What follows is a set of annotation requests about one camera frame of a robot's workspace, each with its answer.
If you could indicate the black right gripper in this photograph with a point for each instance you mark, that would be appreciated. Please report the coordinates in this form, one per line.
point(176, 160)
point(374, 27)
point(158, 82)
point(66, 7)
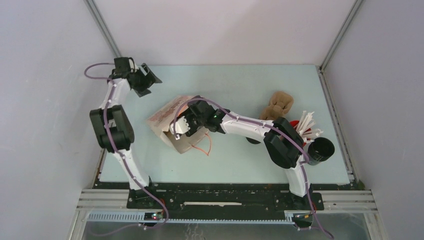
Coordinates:
point(193, 129)

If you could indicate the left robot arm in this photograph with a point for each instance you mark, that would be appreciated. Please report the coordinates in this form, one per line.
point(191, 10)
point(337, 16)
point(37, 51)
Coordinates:
point(110, 122)

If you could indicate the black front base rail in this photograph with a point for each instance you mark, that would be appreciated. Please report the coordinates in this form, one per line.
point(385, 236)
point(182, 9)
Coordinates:
point(223, 201)

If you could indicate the paper bag orange handles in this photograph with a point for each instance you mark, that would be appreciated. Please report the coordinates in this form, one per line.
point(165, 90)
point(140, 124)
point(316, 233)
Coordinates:
point(159, 123)

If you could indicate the aluminium frame rail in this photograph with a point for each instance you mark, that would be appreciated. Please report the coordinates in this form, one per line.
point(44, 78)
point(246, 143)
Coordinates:
point(107, 35)

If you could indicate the red straw holder cup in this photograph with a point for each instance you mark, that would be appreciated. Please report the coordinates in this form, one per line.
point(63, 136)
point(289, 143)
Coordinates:
point(298, 126)

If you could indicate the brown pulp cup carrier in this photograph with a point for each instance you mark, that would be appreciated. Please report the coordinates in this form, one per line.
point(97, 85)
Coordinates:
point(279, 105)

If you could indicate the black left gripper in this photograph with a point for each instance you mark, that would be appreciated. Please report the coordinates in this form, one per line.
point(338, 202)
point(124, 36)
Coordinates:
point(144, 90)

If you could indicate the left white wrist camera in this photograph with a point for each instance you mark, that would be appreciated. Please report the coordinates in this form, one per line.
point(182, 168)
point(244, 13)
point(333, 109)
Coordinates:
point(133, 66)

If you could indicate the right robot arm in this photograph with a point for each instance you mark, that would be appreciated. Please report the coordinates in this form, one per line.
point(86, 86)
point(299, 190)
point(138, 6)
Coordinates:
point(283, 143)

